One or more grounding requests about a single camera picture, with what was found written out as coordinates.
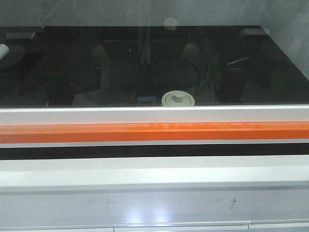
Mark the glass jar with cream lid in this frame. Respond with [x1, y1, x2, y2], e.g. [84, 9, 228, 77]
[161, 90, 195, 107]

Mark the glass sash window panel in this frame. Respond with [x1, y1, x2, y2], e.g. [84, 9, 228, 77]
[0, 0, 309, 125]

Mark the white rolled paper tube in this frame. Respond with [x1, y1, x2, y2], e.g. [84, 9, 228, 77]
[0, 44, 10, 59]

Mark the orange sash handle bar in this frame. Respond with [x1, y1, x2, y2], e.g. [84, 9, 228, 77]
[0, 121, 309, 144]

